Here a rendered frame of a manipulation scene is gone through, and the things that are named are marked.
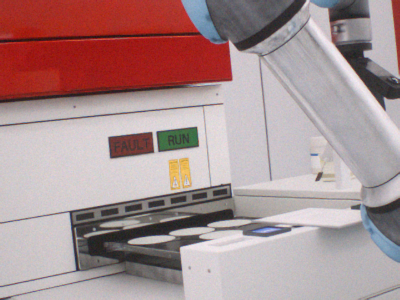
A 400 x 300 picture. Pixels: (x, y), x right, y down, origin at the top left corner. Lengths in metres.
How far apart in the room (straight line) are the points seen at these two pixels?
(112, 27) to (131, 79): 0.12
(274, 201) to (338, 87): 0.88
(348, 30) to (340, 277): 0.43
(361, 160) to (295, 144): 3.16
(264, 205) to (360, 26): 0.62
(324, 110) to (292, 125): 3.18
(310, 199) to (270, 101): 2.34
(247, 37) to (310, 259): 0.45
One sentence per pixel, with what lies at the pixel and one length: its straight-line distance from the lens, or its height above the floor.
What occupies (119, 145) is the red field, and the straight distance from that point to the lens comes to 1.80.
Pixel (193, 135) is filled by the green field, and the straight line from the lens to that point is 1.92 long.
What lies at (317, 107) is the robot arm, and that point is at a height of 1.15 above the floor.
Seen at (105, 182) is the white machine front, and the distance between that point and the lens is 1.79.
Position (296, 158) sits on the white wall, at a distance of 4.23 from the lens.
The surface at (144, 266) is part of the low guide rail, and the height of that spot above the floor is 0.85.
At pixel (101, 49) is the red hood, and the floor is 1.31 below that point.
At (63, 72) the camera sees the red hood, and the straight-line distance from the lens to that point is 1.69.
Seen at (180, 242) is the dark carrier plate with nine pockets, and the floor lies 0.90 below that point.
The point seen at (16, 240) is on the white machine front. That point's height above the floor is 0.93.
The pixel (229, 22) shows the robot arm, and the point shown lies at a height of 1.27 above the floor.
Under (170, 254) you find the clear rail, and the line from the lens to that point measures 1.54.
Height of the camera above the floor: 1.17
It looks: 3 degrees down
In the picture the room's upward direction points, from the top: 6 degrees counter-clockwise
